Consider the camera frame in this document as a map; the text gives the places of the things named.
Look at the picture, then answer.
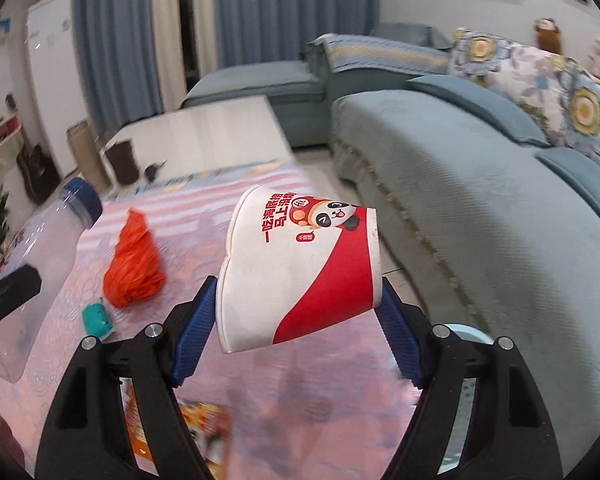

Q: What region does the teal crumpled wrapper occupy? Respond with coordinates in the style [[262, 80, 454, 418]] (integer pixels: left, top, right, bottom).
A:
[[81, 299, 115, 338]]

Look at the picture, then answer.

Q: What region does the blue pillow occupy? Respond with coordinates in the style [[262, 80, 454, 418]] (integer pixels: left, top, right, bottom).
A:
[[535, 147, 600, 241], [405, 75, 553, 148]]

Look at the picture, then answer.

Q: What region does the white low shelf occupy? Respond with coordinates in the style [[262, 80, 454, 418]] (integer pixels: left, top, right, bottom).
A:
[[0, 115, 23, 161]]

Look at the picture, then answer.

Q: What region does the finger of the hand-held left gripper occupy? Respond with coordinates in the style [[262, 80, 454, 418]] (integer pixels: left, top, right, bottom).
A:
[[0, 265, 42, 318]]

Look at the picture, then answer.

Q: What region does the dark brown cup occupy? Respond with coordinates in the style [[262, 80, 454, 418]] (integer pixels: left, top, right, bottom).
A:
[[102, 140, 141, 186]]

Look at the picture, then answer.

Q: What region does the metal thermos bottle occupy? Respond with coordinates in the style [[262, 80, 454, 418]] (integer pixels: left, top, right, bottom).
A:
[[66, 120, 112, 192]]

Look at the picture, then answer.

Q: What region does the dark window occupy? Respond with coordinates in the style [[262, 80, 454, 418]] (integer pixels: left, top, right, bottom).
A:
[[176, 0, 201, 91]]

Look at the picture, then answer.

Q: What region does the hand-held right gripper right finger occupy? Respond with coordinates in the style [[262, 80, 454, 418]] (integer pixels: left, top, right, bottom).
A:
[[375, 277, 563, 480]]

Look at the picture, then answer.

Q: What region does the clear plastic bottle blue cap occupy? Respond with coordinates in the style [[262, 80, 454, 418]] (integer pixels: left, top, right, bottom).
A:
[[0, 177, 103, 383]]

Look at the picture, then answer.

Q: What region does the cream curtain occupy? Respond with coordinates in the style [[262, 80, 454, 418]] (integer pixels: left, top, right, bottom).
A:
[[192, 0, 220, 78], [150, 0, 188, 111]]

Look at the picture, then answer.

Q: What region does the blue striped sofa towel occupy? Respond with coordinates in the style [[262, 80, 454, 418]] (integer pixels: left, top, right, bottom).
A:
[[305, 34, 453, 77]]

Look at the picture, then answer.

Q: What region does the white refrigerator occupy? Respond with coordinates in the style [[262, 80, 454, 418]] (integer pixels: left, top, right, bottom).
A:
[[26, 0, 88, 171]]

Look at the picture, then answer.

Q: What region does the teal plastic basket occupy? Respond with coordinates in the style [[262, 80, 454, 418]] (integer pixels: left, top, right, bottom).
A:
[[432, 322, 496, 466]]

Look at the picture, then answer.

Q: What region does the orange snack packet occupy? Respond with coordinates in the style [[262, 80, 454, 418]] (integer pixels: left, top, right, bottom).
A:
[[122, 382, 231, 480]]

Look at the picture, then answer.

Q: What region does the brown monkey plush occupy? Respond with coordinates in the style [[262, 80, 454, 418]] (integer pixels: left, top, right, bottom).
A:
[[532, 17, 563, 53]]

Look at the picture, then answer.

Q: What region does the teal back cushion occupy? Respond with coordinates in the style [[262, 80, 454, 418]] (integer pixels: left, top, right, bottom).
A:
[[370, 22, 453, 51]]

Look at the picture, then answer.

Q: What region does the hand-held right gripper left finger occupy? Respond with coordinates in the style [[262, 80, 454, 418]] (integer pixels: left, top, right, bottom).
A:
[[34, 275, 231, 480]]

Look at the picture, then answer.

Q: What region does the black bag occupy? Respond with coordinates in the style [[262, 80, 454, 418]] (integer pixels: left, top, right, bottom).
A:
[[17, 145, 61, 203]]

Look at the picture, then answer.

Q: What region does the teal sectional sofa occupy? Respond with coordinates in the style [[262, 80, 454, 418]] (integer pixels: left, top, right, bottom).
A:
[[180, 22, 600, 480]]

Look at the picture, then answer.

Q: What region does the white and red paper cup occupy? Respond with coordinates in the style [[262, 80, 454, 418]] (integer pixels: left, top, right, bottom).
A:
[[216, 185, 383, 356]]

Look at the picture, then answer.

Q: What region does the floral sofa back cover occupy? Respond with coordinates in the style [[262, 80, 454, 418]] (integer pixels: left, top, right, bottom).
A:
[[450, 27, 600, 158]]

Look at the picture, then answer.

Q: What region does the orange plastic bag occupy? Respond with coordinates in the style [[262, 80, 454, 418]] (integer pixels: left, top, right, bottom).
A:
[[102, 208, 167, 310]]

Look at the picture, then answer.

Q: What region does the blue curtain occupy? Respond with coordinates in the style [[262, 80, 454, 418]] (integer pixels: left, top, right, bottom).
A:
[[212, 0, 383, 68], [72, 0, 163, 133]]

